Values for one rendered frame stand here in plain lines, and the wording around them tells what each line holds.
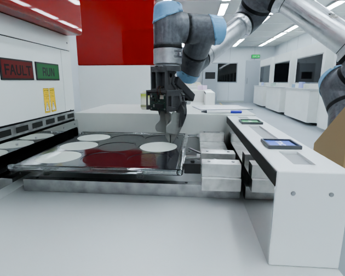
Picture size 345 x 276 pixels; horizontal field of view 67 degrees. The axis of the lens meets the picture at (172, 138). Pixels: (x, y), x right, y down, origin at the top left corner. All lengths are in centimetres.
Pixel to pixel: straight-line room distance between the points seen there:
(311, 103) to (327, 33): 617
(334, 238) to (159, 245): 25
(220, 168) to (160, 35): 36
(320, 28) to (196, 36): 43
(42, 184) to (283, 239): 52
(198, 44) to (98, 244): 54
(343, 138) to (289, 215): 52
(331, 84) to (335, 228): 68
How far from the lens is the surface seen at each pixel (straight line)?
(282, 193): 38
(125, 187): 61
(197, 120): 89
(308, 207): 40
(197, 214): 53
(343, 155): 88
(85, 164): 59
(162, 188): 59
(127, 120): 92
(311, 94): 712
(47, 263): 45
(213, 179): 54
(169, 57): 68
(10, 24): 74
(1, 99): 69
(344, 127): 87
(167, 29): 69
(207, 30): 73
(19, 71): 74
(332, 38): 99
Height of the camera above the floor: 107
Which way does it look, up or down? 12 degrees down
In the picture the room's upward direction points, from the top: straight up
